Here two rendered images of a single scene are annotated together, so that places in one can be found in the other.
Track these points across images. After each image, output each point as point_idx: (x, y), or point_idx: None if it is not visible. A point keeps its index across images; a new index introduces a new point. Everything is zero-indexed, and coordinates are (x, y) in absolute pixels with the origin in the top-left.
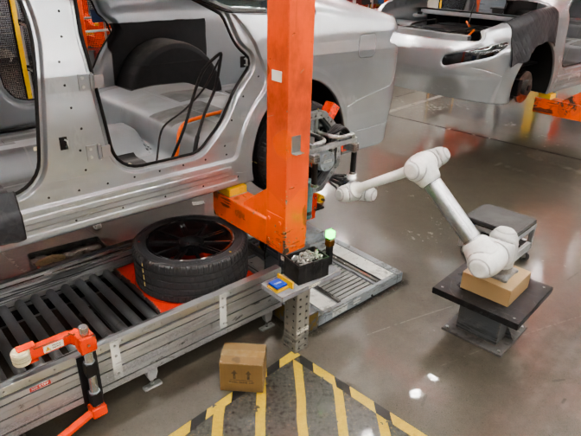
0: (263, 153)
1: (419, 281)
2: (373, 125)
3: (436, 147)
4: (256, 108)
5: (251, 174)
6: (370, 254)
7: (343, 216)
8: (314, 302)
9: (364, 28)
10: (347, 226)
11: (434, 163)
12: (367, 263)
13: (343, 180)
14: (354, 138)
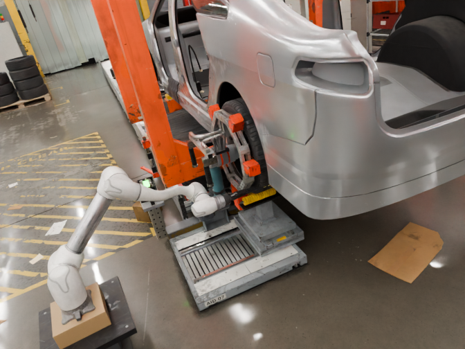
0: None
1: (193, 328)
2: (293, 184)
3: (117, 179)
4: (212, 90)
5: None
6: (259, 300)
7: (364, 296)
8: (186, 239)
9: (259, 46)
10: (334, 294)
11: (102, 181)
12: (224, 280)
13: (230, 194)
14: (205, 154)
